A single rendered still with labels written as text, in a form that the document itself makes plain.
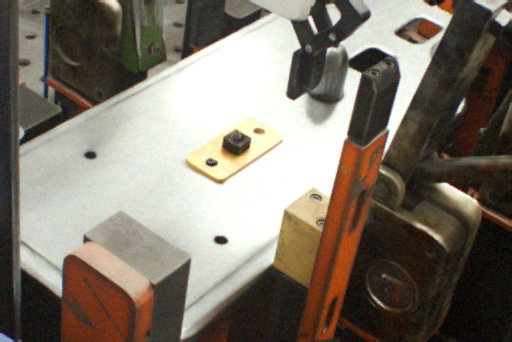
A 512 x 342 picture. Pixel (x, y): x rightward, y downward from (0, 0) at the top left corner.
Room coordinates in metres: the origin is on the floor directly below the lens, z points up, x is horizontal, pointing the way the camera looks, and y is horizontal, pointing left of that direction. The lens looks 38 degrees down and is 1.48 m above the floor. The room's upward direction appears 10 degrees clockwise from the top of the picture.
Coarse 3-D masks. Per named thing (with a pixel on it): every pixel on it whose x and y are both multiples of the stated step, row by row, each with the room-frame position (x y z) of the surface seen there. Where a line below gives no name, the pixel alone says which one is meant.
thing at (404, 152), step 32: (480, 0) 0.54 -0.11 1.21; (448, 32) 0.54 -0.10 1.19; (480, 32) 0.53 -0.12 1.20; (448, 64) 0.54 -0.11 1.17; (480, 64) 0.56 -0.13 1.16; (416, 96) 0.55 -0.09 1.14; (448, 96) 0.54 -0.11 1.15; (416, 128) 0.55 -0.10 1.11; (384, 160) 0.55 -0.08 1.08; (416, 160) 0.54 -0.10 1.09
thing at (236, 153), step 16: (240, 128) 0.66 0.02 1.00; (256, 128) 0.67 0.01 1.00; (208, 144) 0.64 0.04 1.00; (224, 144) 0.64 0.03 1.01; (240, 144) 0.63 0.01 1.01; (256, 144) 0.65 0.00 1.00; (272, 144) 0.65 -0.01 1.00; (192, 160) 0.61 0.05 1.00; (224, 160) 0.62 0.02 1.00; (240, 160) 0.62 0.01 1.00; (208, 176) 0.60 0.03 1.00; (224, 176) 0.60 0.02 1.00
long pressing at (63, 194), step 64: (384, 0) 0.93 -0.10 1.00; (192, 64) 0.75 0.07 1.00; (256, 64) 0.77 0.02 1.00; (64, 128) 0.63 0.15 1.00; (128, 128) 0.64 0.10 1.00; (192, 128) 0.66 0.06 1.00; (320, 128) 0.69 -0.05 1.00; (448, 128) 0.72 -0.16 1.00; (64, 192) 0.55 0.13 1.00; (128, 192) 0.57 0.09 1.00; (192, 192) 0.58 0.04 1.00; (256, 192) 0.59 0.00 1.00; (64, 256) 0.49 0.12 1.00; (192, 256) 0.51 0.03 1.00; (256, 256) 0.52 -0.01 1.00; (192, 320) 0.45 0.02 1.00
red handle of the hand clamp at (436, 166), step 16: (432, 160) 0.56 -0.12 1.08; (448, 160) 0.55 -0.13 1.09; (464, 160) 0.54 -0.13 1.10; (480, 160) 0.54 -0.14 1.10; (496, 160) 0.53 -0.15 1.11; (416, 176) 0.55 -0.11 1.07; (432, 176) 0.54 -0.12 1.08; (448, 176) 0.54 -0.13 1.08; (464, 176) 0.53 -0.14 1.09; (480, 176) 0.53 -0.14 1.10; (496, 176) 0.52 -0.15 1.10
